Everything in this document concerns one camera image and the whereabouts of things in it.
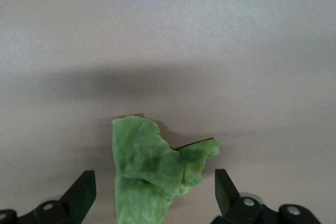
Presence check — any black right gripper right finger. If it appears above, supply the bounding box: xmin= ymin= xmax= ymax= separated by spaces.
xmin=212 ymin=168 xmax=264 ymax=224

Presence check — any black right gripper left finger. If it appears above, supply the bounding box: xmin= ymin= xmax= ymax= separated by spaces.
xmin=16 ymin=170 xmax=97 ymax=224

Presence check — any green lettuce leaf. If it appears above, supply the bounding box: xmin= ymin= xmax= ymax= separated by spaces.
xmin=111 ymin=114 xmax=221 ymax=224

